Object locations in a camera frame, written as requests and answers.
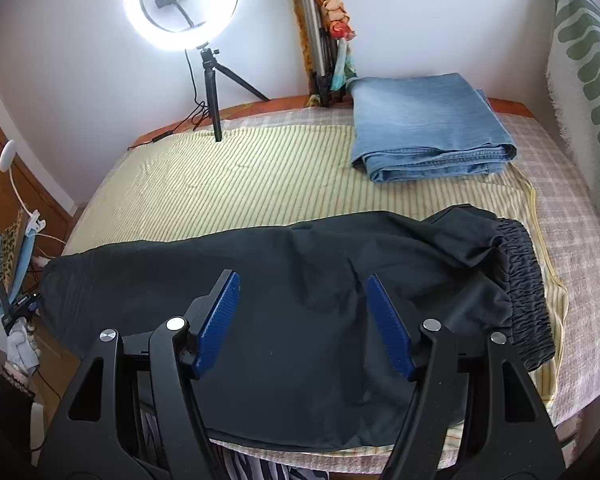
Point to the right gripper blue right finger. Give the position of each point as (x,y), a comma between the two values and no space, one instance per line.
(399,338)

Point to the folded silver tripod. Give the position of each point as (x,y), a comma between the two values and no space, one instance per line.
(323,51)

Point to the black pants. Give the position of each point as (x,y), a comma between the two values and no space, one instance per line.
(302,367)

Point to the pink checked bedsheet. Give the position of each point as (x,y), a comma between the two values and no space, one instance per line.
(565,219)

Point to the orange patterned cloth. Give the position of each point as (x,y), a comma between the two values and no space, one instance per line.
(337,20)

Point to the leopard print cushion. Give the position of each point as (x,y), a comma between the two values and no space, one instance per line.
(11,240)

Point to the white ring light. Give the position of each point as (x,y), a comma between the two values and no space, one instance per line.
(175,25)

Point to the folded blue jeans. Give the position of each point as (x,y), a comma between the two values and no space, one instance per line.
(426,128)

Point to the left hand white glove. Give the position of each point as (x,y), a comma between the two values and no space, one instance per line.
(22,348)

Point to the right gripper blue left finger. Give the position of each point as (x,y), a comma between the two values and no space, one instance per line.
(212,316)

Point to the black phone holder gooseneck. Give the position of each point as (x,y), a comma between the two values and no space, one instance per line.
(178,5)

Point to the left forearm dark sleeve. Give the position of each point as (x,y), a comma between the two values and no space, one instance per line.
(16,400)

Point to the yellow striped towel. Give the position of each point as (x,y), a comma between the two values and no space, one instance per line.
(303,367)

